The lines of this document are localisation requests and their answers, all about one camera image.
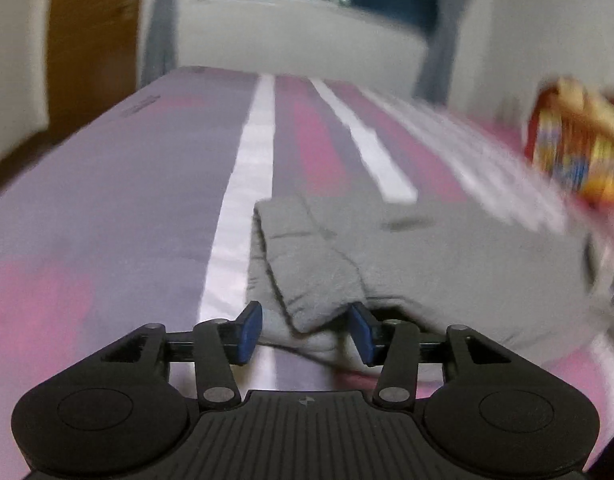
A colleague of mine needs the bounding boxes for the grey sweat pants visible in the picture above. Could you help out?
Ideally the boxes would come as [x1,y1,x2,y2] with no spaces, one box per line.
[247,195,611,370]

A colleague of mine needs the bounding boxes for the purple pink striped bedsheet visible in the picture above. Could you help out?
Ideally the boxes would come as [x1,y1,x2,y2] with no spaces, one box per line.
[0,67,614,479]

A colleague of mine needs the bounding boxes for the colourful red yellow quilt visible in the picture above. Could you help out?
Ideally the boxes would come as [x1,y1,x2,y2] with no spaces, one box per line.
[524,77,614,209]

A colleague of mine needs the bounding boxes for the brown wooden door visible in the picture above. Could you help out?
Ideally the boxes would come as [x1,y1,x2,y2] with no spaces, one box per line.
[45,0,148,134]

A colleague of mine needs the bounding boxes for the grey curtain left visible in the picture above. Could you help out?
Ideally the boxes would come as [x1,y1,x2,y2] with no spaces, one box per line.
[139,0,179,87]

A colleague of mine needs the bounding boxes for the grey curtain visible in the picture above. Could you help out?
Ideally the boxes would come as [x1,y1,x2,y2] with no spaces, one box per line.
[412,0,470,105]
[139,0,179,87]

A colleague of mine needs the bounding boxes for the grey curtain right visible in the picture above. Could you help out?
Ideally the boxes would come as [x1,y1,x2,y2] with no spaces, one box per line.
[412,0,470,105]

